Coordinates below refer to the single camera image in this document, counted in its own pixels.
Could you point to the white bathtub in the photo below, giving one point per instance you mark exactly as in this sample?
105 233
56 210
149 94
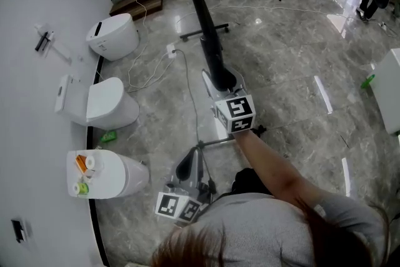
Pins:
389 97

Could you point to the white toilet with black strip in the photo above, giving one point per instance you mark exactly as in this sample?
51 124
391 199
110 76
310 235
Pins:
117 37

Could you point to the black wall socket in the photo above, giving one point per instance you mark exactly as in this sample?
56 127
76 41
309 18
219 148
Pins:
18 230

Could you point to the white paper roll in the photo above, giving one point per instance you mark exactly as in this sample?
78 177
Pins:
90 162

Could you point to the green bottle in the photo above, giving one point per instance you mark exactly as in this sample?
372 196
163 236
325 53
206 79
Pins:
368 81

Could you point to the small white box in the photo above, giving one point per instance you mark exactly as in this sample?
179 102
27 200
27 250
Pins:
87 175

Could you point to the person's legs in black trousers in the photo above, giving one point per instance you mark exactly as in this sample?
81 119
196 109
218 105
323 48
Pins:
250 183

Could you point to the white toilet with tank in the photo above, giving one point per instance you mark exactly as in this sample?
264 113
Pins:
106 103

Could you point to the person's grey sweater torso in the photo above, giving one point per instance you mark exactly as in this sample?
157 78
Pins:
265 231

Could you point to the white power strip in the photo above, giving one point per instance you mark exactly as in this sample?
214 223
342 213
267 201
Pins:
382 25
171 50

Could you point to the person's right forearm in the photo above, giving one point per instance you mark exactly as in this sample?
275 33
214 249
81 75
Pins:
268 162

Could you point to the black and white wall fixture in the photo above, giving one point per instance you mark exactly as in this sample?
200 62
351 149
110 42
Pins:
41 40

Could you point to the white tankless toilet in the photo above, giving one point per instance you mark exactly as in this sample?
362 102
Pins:
115 175

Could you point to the green tape roll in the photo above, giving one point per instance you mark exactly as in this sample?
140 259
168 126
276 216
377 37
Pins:
82 189

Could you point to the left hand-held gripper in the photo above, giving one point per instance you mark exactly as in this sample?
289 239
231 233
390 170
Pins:
178 204

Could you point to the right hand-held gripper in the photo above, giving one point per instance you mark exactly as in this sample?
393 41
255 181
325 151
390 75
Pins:
239 112

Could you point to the orange box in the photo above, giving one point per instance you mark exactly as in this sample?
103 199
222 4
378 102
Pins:
81 164

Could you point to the wooden steps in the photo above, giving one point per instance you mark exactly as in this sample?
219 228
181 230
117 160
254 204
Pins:
140 4

